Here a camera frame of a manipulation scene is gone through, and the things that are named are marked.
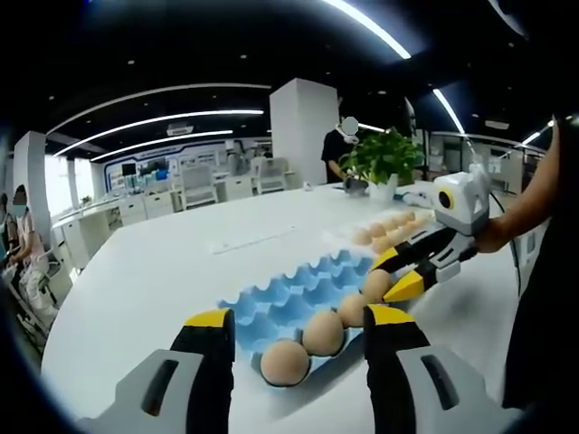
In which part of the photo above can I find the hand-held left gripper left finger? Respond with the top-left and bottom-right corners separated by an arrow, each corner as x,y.
112,307 -> 237,434

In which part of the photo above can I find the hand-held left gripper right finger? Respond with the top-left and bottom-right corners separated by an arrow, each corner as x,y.
363,302 -> 497,434

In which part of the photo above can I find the brown chicken egg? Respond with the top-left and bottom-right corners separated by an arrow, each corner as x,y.
301,310 -> 345,354
261,341 -> 311,386
361,269 -> 395,303
337,293 -> 368,329

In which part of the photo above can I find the pile of brown eggs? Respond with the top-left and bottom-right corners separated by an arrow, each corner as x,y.
351,209 -> 433,254

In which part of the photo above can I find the blue egg tray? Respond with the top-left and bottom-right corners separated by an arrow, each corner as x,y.
217,250 -> 385,389

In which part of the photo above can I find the white egg plate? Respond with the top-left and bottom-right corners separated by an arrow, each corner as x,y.
323,210 -> 438,272

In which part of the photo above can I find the person's right hand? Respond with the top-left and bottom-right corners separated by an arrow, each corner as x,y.
472,219 -> 506,254

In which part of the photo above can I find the white blue toy robot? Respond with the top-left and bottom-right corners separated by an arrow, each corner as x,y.
395,192 -> 436,210

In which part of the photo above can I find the green potted plant white pot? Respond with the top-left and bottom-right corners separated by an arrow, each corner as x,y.
338,128 -> 426,200

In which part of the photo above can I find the long ceiling light strip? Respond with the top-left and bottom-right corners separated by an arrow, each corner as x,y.
432,88 -> 467,135
321,0 -> 413,60

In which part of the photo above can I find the white table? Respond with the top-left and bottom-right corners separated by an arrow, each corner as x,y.
40,183 -> 526,434

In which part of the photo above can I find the white office chair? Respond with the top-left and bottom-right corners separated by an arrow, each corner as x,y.
252,156 -> 291,195
180,165 -> 218,210

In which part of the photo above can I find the white square pillar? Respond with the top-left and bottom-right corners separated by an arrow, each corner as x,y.
12,130 -> 52,218
270,77 -> 341,187

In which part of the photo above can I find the row of white desks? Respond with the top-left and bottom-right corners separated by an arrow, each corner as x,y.
52,180 -> 254,272

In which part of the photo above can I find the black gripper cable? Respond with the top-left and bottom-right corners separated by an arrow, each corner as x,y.
490,189 -> 526,296

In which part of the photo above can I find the blue framed wall display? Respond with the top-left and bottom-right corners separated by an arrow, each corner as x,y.
101,138 -> 227,195

